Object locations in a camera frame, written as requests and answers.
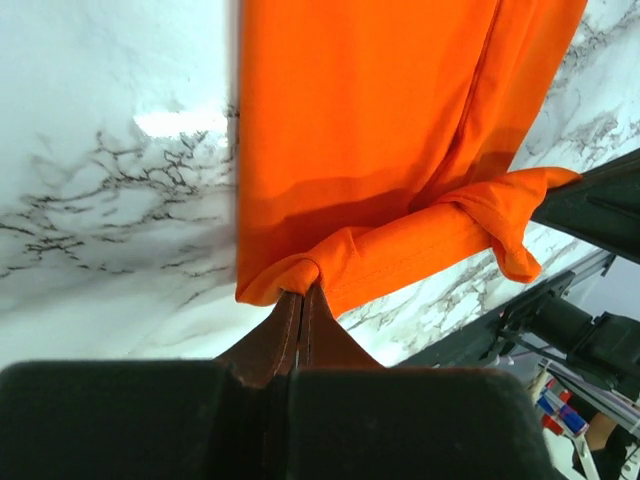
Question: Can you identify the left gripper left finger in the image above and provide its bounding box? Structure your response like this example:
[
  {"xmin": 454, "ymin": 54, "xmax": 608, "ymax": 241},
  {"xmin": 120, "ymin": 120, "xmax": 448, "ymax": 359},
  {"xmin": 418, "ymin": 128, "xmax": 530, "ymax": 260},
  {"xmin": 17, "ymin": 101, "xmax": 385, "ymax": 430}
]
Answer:
[{"xmin": 214, "ymin": 293, "xmax": 303, "ymax": 388}]

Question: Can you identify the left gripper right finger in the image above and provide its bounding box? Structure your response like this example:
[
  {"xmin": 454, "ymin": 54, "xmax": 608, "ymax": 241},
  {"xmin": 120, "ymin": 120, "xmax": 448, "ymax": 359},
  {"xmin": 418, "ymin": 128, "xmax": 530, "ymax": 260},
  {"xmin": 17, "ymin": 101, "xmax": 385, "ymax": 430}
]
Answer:
[{"xmin": 299, "ymin": 283, "xmax": 383, "ymax": 369}]

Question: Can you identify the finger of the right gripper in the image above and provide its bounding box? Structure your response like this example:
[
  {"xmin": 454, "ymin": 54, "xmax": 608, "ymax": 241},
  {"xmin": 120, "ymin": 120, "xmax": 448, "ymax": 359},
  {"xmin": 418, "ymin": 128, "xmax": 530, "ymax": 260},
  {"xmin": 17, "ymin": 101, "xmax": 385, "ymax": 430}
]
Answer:
[{"xmin": 532, "ymin": 150, "xmax": 640, "ymax": 263}]

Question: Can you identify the orange t shirt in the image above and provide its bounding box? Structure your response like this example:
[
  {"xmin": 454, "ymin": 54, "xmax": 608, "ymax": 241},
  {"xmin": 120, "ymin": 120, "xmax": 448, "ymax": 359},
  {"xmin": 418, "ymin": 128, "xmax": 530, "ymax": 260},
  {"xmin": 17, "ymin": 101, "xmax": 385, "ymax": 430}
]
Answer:
[{"xmin": 236, "ymin": 1, "xmax": 585, "ymax": 315}]

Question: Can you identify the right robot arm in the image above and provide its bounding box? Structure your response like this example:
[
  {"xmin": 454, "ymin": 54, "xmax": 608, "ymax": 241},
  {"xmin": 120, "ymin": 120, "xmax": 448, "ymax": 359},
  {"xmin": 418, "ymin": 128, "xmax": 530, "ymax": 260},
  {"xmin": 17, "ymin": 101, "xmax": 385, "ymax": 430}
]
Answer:
[{"xmin": 502, "ymin": 150, "xmax": 639, "ymax": 398}]

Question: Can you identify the red blue can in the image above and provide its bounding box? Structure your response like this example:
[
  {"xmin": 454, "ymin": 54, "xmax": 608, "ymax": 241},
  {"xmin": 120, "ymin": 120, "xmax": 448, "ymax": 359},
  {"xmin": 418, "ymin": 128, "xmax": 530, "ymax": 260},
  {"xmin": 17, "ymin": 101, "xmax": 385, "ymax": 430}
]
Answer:
[{"xmin": 536, "ymin": 388, "xmax": 588, "ymax": 438}]

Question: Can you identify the aluminium rail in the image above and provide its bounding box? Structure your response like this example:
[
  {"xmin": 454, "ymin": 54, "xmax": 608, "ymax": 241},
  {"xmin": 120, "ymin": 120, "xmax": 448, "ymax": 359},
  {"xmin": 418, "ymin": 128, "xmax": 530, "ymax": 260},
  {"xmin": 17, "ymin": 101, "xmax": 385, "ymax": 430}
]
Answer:
[{"xmin": 570, "ymin": 250, "xmax": 616, "ymax": 287}]

